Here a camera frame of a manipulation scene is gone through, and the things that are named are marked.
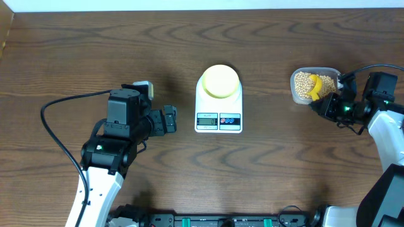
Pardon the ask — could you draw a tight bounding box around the pale yellow bowl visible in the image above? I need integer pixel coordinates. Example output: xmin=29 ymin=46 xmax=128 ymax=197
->
xmin=201 ymin=64 xmax=240 ymax=98

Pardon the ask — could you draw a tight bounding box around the yellow measuring scoop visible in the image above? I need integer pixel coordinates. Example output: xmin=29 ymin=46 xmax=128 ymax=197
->
xmin=307 ymin=74 xmax=323 ymax=101

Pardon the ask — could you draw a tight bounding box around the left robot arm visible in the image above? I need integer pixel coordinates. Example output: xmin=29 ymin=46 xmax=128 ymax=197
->
xmin=66 ymin=81 xmax=177 ymax=226

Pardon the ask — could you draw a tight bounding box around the clear plastic container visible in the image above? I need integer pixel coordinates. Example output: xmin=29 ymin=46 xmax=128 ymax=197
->
xmin=290 ymin=67 xmax=342 ymax=105

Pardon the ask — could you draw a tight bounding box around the pile of soybeans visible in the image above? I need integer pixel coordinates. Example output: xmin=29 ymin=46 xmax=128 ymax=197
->
xmin=294 ymin=72 xmax=336 ymax=101

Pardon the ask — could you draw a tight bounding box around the white digital kitchen scale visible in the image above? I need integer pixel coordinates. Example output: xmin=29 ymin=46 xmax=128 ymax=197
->
xmin=194 ymin=77 xmax=243 ymax=134

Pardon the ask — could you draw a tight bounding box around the left black camera cable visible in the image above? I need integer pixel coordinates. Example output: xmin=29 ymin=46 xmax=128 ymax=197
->
xmin=40 ymin=90 xmax=113 ymax=227

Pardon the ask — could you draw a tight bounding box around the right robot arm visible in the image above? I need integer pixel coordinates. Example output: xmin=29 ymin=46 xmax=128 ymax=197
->
xmin=309 ymin=72 xmax=403 ymax=227

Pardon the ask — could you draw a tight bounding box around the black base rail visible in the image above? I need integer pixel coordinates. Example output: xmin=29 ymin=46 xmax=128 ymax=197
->
xmin=105 ymin=204 xmax=321 ymax=227

